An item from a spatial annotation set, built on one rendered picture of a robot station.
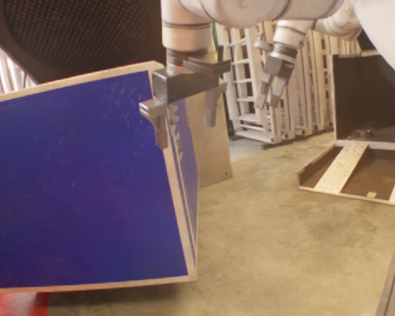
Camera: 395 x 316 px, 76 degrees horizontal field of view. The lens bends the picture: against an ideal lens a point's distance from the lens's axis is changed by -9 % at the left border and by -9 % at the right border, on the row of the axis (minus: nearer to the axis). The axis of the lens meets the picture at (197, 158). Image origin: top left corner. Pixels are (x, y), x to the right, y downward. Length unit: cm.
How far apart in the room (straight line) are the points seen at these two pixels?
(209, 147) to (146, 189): 148
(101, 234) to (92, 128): 39
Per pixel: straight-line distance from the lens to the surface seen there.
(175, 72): 51
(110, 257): 112
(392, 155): 270
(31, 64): 211
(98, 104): 92
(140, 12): 176
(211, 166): 241
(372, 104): 367
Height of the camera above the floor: 87
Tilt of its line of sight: 15 degrees down
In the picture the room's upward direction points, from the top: 9 degrees counter-clockwise
